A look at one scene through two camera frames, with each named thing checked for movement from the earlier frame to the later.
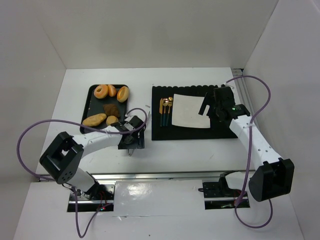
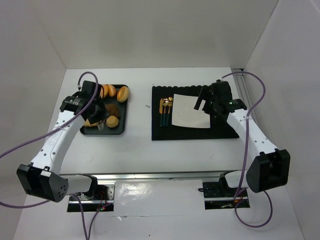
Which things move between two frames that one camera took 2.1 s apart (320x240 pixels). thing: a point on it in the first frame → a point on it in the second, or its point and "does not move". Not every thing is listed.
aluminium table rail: (158, 176) does not move
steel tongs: (131, 151) → (100, 124)
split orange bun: (123, 93) does not move
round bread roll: (111, 119) does not move
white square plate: (185, 109) does not move
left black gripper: (140, 137) → (97, 115)
